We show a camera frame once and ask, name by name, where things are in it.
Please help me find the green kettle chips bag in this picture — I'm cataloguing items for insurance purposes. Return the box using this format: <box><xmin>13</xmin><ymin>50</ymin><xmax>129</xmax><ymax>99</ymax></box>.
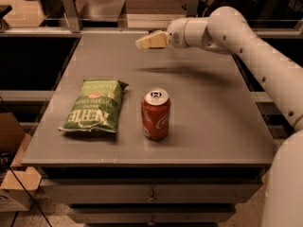
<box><xmin>59</xmin><ymin>79</ymin><xmax>128</xmax><ymax>133</ymax></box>

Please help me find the black cable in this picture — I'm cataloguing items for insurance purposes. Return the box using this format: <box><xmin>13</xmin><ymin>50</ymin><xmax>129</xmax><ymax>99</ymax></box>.
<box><xmin>0</xmin><ymin>151</ymin><xmax>53</xmax><ymax>227</ymax></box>

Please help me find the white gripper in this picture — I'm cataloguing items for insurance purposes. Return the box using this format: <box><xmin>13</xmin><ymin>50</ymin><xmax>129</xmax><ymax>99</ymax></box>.
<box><xmin>135</xmin><ymin>18</ymin><xmax>188</xmax><ymax>49</ymax></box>

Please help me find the cardboard box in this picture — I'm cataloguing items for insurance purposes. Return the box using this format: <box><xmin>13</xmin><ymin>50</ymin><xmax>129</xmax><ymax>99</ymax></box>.
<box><xmin>0</xmin><ymin>113</ymin><xmax>42</xmax><ymax>212</ymax></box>

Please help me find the red soda can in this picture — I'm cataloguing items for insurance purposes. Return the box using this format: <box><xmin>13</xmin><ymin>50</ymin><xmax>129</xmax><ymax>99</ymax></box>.
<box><xmin>141</xmin><ymin>88</ymin><xmax>170</xmax><ymax>140</ymax></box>

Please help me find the grey drawer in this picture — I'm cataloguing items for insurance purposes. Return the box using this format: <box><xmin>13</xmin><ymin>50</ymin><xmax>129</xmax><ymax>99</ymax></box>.
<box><xmin>68</xmin><ymin>204</ymin><xmax>235</xmax><ymax>224</ymax></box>
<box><xmin>41</xmin><ymin>179</ymin><xmax>262</xmax><ymax>204</ymax></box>

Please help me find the left metal bracket post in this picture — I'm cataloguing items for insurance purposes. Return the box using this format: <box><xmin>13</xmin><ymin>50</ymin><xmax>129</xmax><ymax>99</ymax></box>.
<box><xmin>62</xmin><ymin>0</ymin><xmax>80</xmax><ymax>33</ymax></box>

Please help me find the metal bracket post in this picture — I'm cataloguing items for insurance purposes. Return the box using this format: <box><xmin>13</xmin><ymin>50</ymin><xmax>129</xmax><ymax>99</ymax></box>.
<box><xmin>186</xmin><ymin>0</ymin><xmax>199</xmax><ymax>17</ymax></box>
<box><xmin>62</xmin><ymin>0</ymin><xmax>80</xmax><ymax>33</ymax></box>

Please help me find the right metal bracket post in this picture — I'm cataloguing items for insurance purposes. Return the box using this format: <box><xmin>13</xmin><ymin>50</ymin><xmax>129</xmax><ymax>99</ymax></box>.
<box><xmin>186</xmin><ymin>0</ymin><xmax>199</xmax><ymax>17</ymax></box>

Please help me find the grey lower drawer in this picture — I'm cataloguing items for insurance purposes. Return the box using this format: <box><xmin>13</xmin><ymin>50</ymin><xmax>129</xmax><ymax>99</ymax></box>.
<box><xmin>68</xmin><ymin>204</ymin><xmax>235</xmax><ymax>224</ymax></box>

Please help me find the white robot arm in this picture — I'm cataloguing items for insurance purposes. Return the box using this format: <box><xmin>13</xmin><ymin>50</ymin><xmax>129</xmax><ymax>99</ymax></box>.
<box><xmin>135</xmin><ymin>7</ymin><xmax>303</xmax><ymax>227</ymax></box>

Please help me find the grey upper drawer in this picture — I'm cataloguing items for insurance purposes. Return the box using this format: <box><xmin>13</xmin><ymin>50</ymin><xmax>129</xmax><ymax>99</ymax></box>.
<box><xmin>41</xmin><ymin>179</ymin><xmax>262</xmax><ymax>204</ymax></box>

